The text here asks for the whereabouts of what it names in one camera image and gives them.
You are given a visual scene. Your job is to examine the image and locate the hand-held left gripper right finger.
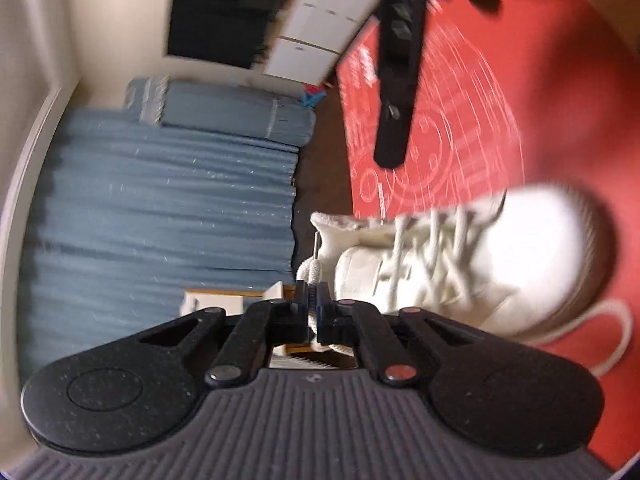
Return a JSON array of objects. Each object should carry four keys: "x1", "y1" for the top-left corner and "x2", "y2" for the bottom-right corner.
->
[{"x1": 316, "y1": 284, "x2": 486, "y2": 388}]

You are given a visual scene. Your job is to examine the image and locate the black television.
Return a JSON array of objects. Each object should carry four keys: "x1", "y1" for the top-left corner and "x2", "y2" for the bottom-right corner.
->
[{"x1": 165, "y1": 0, "x2": 311, "y2": 68}]

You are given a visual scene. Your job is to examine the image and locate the wooden chair with white seat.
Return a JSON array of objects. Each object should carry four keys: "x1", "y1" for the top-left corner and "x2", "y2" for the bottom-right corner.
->
[{"x1": 182, "y1": 282, "x2": 358, "y2": 371}]

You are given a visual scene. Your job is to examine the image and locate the white shoelace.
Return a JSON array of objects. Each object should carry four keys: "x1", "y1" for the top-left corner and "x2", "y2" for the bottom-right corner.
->
[{"x1": 295, "y1": 195, "x2": 633, "y2": 376}]

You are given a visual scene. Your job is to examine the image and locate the blue and red toy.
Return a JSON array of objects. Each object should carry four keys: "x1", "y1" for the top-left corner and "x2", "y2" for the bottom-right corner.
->
[{"x1": 300, "y1": 84, "x2": 328, "y2": 108}]

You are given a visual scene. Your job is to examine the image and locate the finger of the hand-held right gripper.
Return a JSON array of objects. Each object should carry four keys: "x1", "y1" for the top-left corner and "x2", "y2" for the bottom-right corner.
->
[{"x1": 374, "y1": 0, "x2": 431, "y2": 170}]

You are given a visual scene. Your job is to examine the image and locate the red printed board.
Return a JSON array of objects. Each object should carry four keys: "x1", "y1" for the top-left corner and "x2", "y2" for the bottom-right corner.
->
[{"x1": 335, "y1": 0, "x2": 640, "y2": 461}]

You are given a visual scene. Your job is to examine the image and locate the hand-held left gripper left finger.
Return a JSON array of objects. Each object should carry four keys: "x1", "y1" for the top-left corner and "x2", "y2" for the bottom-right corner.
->
[{"x1": 139, "y1": 281, "x2": 310, "y2": 388}]

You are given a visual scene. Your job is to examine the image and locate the covered standing air conditioner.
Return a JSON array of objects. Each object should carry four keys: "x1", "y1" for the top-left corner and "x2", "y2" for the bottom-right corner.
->
[{"x1": 125, "y1": 76, "x2": 316, "y2": 146}]

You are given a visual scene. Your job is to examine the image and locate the white cabinet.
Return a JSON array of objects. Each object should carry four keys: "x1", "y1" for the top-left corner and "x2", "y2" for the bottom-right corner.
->
[{"x1": 262, "y1": 0, "x2": 386, "y2": 83}]

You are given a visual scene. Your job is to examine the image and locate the blue curtain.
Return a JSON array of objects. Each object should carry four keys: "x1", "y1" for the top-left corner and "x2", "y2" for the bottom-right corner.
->
[{"x1": 17, "y1": 107, "x2": 301, "y2": 371}]

